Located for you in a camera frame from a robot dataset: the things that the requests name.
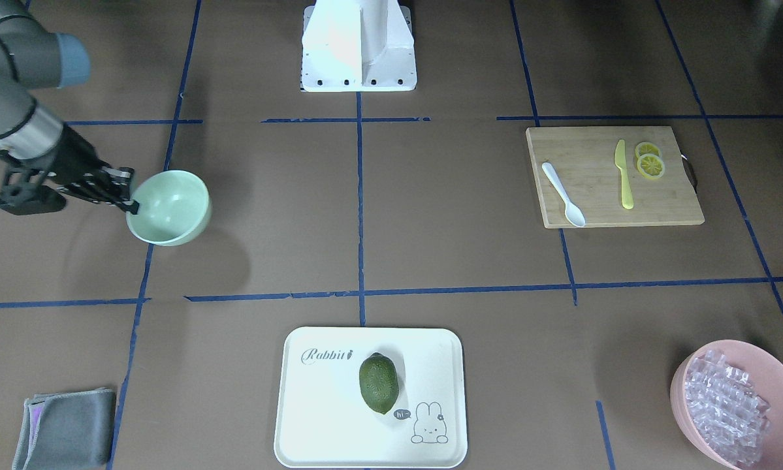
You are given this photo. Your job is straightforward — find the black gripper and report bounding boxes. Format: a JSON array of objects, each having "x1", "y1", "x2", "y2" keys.
[{"x1": 52, "y1": 166, "x2": 140, "y2": 215}]

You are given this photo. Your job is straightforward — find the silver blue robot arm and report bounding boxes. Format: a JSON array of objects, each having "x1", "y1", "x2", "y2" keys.
[{"x1": 0, "y1": 1, "x2": 140, "y2": 216}]

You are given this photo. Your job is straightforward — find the yellow lemon slice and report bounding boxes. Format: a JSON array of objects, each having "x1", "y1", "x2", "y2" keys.
[
  {"x1": 634, "y1": 142, "x2": 663, "y2": 159},
  {"x1": 636, "y1": 153, "x2": 665, "y2": 180}
]

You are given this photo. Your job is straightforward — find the grey folded cloth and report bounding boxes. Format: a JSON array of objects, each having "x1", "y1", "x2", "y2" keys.
[{"x1": 12, "y1": 388, "x2": 116, "y2": 469}]

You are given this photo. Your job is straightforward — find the white rabbit tray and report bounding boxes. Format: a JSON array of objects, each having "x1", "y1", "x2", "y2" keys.
[{"x1": 274, "y1": 327, "x2": 468, "y2": 468}]

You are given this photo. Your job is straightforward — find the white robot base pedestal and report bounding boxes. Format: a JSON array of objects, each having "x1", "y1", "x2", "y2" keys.
[{"x1": 300, "y1": 1, "x2": 418, "y2": 93}]

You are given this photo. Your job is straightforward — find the yellow plastic knife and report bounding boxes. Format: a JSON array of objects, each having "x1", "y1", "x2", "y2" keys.
[{"x1": 613, "y1": 139, "x2": 634, "y2": 210}]

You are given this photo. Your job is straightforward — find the green avocado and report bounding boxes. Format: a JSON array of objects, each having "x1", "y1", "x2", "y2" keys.
[{"x1": 358, "y1": 352, "x2": 400, "y2": 415}]

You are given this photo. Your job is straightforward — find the white plastic spoon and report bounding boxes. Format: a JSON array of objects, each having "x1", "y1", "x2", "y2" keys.
[{"x1": 541, "y1": 161, "x2": 587, "y2": 227}]

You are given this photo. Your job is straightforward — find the pink bowl with ice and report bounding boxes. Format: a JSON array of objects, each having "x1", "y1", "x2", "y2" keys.
[{"x1": 670, "y1": 339, "x2": 783, "y2": 469}]

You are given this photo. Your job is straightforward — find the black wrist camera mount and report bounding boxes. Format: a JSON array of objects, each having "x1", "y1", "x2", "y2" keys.
[{"x1": 0, "y1": 167, "x2": 67, "y2": 216}]

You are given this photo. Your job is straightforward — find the bamboo cutting board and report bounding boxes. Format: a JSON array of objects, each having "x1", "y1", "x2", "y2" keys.
[{"x1": 525, "y1": 126, "x2": 705, "y2": 228}]

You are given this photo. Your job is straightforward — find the light green bowl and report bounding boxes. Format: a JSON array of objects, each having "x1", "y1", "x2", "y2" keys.
[{"x1": 125, "y1": 170, "x2": 212, "y2": 247}]

